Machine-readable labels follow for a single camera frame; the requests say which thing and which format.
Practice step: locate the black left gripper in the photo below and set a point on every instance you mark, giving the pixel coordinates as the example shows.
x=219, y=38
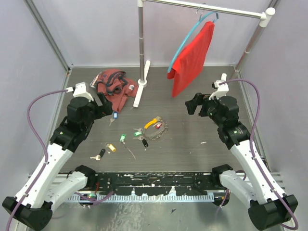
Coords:
x=105, y=109

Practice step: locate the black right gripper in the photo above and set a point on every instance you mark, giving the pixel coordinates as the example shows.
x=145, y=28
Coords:
x=199, y=99

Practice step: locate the green tagged single key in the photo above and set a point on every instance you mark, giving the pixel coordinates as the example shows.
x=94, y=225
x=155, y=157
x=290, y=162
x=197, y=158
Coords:
x=122, y=138

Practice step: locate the yellow handled metal keyring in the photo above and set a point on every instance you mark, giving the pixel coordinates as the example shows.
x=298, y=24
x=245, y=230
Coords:
x=159, y=132

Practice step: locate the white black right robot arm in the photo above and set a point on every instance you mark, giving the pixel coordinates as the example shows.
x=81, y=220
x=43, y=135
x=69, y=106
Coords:
x=268, y=204

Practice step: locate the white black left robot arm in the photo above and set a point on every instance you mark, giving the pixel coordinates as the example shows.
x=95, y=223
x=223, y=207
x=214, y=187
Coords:
x=35, y=203

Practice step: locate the blue tagged key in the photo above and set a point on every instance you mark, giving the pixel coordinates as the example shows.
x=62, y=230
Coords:
x=113, y=118

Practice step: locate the maroon crumpled garment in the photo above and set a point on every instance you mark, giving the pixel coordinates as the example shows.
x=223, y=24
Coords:
x=116, y=87

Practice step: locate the red hanging cloth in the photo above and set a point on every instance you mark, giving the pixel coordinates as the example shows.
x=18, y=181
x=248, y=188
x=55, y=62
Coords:
x=190, y=61

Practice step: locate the yellow tagged key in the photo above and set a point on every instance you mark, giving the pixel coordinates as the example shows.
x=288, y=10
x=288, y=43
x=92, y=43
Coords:
x=110, y=147

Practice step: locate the red key tag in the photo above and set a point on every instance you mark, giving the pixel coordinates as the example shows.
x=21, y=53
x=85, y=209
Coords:
x=158, y=125

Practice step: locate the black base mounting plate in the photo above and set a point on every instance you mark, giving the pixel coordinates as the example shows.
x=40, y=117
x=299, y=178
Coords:
x=154, y=183

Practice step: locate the white metal clothes rack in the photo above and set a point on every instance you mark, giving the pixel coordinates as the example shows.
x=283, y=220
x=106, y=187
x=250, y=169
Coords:
x=264, y=19

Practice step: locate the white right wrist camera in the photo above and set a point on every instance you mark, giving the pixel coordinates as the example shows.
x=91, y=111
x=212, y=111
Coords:
x=221, y=88

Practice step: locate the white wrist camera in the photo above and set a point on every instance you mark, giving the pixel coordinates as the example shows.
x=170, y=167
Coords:
x=221, y=88
x=81, y=89

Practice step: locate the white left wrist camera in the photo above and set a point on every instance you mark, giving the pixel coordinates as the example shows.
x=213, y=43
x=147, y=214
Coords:
x=81, y=89

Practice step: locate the black tagged key on ring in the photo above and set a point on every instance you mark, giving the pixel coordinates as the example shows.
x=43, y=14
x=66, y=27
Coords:
x=144, y=141

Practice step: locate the grey slotted cable duct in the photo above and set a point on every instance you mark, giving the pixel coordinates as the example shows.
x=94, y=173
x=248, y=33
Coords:
x=170, y=198

